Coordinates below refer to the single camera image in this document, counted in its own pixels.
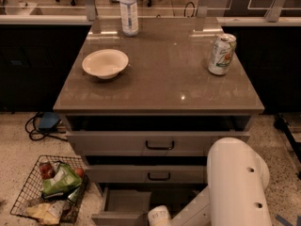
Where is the grey middle drawer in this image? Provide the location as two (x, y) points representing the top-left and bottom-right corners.
(86, 165), (207, 184)

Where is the white green soda can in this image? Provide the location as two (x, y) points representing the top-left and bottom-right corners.
(208, 33), (236, 75)

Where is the grey drawer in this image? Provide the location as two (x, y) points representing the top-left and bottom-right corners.
(91, 187), (211, 226)
(67, 131), (250, 156)
(86, 165), (207, 184)

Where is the grey bottom drawer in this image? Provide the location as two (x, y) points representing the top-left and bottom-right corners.
(91, 187), (211, 226)

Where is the clear plastic water bottle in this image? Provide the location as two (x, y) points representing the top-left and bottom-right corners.
(119, 0), (138, 37)

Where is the white bowl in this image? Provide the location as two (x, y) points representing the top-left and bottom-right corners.
(82, 49), (129, 79)

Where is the black floor cable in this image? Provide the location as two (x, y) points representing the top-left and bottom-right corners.
(24, 111), (69, 143)

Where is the red apple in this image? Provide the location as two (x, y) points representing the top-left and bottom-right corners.
(74, 168), (84, 178)

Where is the black stand base right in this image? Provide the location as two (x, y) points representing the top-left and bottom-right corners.
(274, 112), (301, 179)

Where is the blue foot pedal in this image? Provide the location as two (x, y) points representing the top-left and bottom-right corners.
(38, 112), (60, 132)

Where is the green chip bag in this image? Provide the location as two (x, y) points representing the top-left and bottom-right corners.
(41, 164), (82, 197)

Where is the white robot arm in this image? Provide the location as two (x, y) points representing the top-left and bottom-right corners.
(148, 137), (272, 226)

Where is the red snack packet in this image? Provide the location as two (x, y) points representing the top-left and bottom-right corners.
(40, 162), (55, 180)

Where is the black wire basket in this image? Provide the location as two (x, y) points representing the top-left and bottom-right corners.
(10, 155), (88, 226)

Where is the yellow snack bag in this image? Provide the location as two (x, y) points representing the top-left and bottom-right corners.
(26, 201), (70, 225)

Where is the grey drawer cabinet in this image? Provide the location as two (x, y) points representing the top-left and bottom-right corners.
(52, 16), (265, 193)

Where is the grey top drawer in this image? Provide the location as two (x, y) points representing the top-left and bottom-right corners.
(67, 131), (250, 156)

